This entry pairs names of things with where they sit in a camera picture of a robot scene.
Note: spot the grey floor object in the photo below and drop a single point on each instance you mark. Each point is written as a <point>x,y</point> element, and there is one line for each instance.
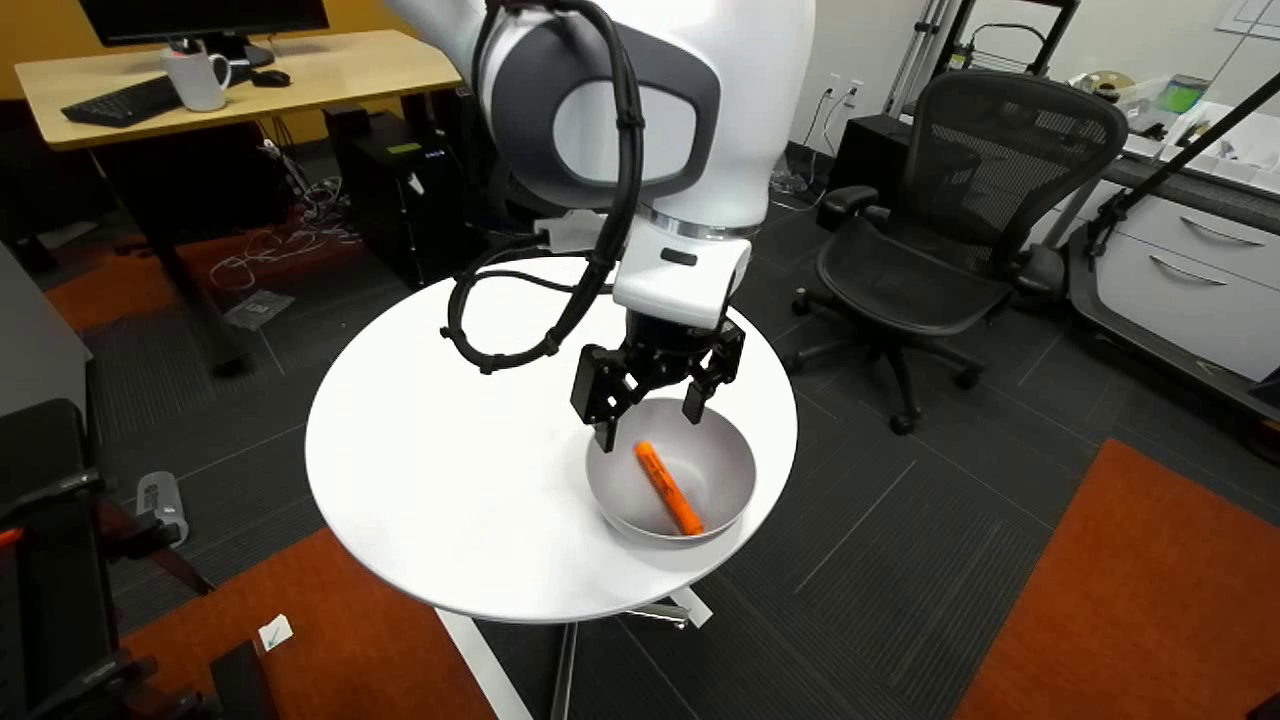
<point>161,506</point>

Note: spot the black computer monitor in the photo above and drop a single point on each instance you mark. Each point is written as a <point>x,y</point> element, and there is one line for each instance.
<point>200,17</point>

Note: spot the black mesh office chair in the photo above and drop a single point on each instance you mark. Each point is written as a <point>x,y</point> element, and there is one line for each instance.
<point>922,264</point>

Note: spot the black tripod stand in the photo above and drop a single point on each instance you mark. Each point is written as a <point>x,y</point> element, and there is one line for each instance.
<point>926,47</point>

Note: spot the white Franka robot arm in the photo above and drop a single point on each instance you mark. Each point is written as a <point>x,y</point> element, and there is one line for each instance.
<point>720,83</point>

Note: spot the black box speaker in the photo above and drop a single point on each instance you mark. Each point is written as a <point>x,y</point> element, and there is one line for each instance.
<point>872,163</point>

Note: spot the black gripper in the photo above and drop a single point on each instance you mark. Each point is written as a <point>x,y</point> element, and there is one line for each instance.
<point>660,349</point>

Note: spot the white mug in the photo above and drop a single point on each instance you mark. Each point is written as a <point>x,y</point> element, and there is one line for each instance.
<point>198,76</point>

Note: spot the small white floor paper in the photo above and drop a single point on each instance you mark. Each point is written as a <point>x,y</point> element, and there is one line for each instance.
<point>273,633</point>

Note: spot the black upright post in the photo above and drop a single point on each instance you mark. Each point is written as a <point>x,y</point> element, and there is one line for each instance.
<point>240,686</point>

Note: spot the white papers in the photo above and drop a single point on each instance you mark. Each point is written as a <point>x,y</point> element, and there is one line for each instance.
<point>1227,135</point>

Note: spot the white metal table base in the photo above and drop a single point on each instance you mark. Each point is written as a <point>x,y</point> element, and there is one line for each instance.
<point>486,673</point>

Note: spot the black computer tower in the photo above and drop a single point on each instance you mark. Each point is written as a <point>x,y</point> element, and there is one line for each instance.
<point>394,184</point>

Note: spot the orange carrot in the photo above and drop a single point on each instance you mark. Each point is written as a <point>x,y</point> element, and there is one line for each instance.
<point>665,485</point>

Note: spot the grey floor plate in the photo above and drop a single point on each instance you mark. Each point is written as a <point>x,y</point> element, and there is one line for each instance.
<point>256,311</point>

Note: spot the light wooden desk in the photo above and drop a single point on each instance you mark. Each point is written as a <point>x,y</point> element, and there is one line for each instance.
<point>332,64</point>

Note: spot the black computer mouse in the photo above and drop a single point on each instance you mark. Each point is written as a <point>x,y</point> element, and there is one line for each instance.
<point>268,76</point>

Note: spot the white drawer cabinet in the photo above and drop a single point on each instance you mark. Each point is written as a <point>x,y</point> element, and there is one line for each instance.
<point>1186,264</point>

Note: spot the grey round bowl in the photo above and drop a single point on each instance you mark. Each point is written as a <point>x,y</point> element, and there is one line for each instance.
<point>720,466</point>

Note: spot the black keyboard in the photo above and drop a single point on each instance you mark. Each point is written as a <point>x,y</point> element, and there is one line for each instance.
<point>123,101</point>

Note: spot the white wall outlet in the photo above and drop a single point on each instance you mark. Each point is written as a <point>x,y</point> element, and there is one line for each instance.
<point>840,93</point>

